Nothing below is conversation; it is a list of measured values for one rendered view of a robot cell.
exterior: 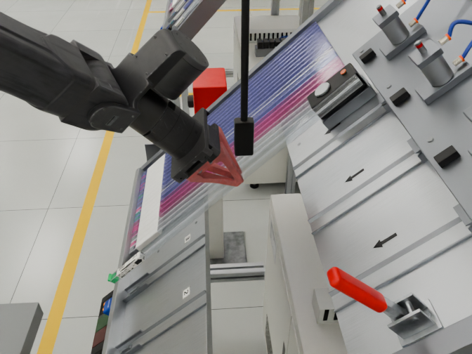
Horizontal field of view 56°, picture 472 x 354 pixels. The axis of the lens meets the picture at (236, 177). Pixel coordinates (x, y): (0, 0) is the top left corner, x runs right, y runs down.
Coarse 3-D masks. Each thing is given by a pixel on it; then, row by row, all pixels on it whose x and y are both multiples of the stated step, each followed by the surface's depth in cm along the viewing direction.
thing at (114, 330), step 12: (132, 192) 97; (132, 204) 93; (132, 216) 91; (132, 228) 88; (120, 264) 80; (120, 288) 76; (120, 300) 75; (120, 312) 73; (108, 324) 71; (120, 324) 72; (108, 336) 68; (120, 336) 70; (108, 348) 67
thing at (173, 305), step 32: (192, 224) 75; (160, 256) 76; (192, 256) 69; (128, 288) 77; (160, 288) 70; (192, 288) 64; (128, 320) 72; (160, 320) 65; (192, 320) 60; (128, 352) 65; (160, 352) 61; (192, 352) 56
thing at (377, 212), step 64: (384, 0) 73; (320, 128) 65; (384, 128) 55; (320, 192) 56; (384, 192) 49; (448, 192) 43; (320, 256) 50; (384, 256) 44; (448, 256) 39; (384, 320) 40; (448, 320) 36
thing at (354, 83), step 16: (352, 80) 55; (336, 96) 56; (320, 112) 57; (304, 128) 58; (272, 144) 60; (288, 144) 59; (256, 160) 61; (224, 192) 64; (192, 208) 67; (208, 208) 65; (176, 224) 68; (160, 240) 69; (144, 256) 71
